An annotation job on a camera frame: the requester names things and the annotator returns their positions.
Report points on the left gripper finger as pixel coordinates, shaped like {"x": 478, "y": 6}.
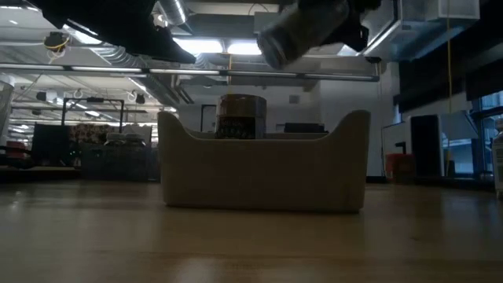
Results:
{"x": 165, "y": 47}

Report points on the ceiling light panel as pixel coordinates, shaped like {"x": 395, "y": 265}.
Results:
{"x": 198, "y": 46}
{"x": 243, "y": 48}

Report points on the rectangular metal air duct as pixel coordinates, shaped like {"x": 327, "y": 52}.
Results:
{"x": 416, "y": 35}

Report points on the light grey plastic bin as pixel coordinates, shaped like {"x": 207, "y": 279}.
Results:
{"x": 267, "y": 173}

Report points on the small black ceiling fixture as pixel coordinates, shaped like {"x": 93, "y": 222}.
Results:
{"x": 373, "y": 59}

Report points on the round silver air duct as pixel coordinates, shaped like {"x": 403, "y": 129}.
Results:
{"x": 175, "y": 9}

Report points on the patterned panel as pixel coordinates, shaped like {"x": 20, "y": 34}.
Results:
{"x": 88, "y": 133}

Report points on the large spiral air duct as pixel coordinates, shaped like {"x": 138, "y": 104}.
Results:
{"x": 118, "y": 55}

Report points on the dark grey storage bin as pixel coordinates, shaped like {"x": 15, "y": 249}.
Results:
{"x": 118, "y": 165}

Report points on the black monitor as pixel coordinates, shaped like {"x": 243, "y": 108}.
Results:
{"x": 51, "y": 143}

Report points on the orange box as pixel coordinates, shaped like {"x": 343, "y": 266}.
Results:
{"x": 401, "y": 169}

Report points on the black metal frame rig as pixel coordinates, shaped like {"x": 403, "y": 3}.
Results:
{"x": 94, "y": 100}

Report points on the grey ceiling box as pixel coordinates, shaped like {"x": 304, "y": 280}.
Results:
{"x": 261, "y": 19}

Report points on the black hooked stand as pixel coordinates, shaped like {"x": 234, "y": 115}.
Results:
{"x": 401, "y": 146}

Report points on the brown lid spice jar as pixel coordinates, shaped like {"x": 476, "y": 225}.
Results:
{"x": 302, "y": 27}
{"x": 240, "y": 114}

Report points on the white board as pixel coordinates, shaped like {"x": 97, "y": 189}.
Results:
{"x": 137, "y": 129}

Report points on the long horizontal metal pipe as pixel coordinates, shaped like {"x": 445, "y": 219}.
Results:
{"x": 118, "y": 69}

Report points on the red chair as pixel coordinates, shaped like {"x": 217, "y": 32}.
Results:
{"x": 15, "y": 148}

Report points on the white lid spice jar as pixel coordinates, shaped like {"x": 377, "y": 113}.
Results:
{"x": 114, "y": 138}
{"x": 498, "y": 165}
{"x": 135, "y": 138}

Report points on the black tall cabinet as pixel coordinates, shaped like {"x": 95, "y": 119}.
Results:
{"x": 426, "y": 145}

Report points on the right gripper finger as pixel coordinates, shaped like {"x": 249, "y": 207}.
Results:
{"x": 357, "y": 33}

